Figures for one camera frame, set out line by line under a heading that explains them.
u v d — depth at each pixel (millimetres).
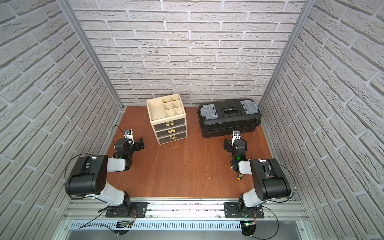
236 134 795
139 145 871
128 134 812
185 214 743
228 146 851
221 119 903
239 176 830
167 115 833
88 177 455
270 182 452
